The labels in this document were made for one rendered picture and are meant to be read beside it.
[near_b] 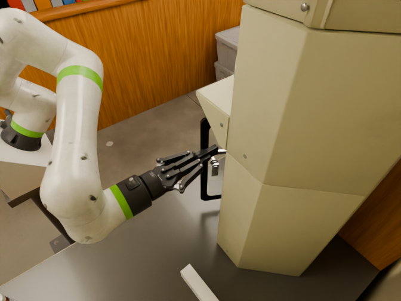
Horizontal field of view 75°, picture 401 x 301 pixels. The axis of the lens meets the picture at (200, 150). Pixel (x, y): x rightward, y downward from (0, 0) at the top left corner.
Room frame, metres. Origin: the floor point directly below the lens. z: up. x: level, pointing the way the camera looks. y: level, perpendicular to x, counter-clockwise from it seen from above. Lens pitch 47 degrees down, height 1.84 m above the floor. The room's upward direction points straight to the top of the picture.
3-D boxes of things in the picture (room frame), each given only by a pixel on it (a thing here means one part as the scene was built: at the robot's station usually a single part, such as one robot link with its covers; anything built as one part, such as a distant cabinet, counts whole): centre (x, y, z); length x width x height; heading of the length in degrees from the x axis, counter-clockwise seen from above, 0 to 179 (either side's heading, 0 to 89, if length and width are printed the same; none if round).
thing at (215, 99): (0.53, -0.15, 1.46); 0.32 x 0.11 x 0.10; 127
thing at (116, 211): (0.31, 0.25, 1.29); 0.14 x 0.11 x 0.13; 127
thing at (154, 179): (0.41, 0.11, 1.28); 0.09 x 0.08 x 0.07; 127
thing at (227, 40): (2.82, -0.51, 0.49); 0.60 x 0.42 x 0.33; 127
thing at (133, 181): (0.37, 0.17, 1.28); 0.09 x 0.06 x 0.12; 37
